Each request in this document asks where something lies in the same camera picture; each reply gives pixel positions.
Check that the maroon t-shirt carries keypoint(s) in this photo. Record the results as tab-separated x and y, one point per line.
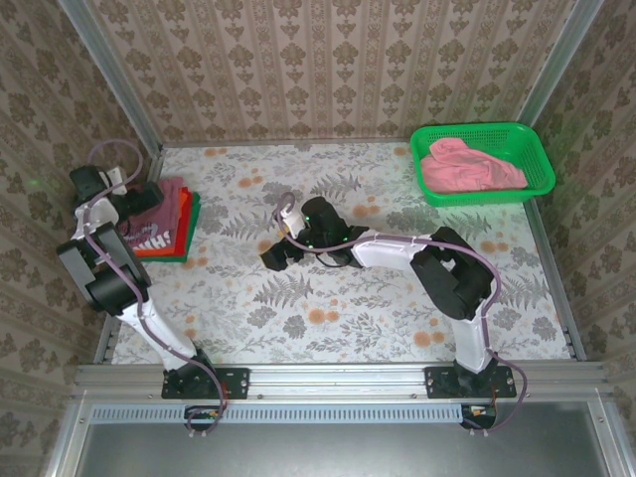
169	218

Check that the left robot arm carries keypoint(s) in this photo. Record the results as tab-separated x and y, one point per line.
109	278

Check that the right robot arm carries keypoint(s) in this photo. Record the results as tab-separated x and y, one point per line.
447	273

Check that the orange t-shirt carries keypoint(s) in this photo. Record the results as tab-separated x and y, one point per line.
181	221

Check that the red t-shirt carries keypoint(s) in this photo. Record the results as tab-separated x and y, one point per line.
188	218

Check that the green t-shirt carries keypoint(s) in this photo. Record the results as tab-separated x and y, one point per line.
195	218

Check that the floral tablecloth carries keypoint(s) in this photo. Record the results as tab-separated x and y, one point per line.
348	318

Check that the aluminium mounting beam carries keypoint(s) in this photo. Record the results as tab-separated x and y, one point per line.
338	380

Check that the pink t-shirt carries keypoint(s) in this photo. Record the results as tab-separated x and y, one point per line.
467	169

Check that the black connector box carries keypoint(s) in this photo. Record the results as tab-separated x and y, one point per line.
204	416
479	416

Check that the grey metal sheet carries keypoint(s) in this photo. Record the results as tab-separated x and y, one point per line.
323	452

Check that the green plastic basket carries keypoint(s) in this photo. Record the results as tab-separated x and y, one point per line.
539	164

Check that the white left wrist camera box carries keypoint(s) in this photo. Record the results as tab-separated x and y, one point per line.
113	180

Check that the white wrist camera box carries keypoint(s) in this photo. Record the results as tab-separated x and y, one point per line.
113	180
292	221

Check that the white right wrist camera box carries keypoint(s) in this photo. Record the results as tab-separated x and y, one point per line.
292	221

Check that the aluminium frame post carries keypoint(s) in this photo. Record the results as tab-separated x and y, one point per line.
116	79
560	59

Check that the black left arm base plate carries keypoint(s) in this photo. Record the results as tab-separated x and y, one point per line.
236	382

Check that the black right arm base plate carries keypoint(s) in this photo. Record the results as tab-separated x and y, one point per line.
437	382

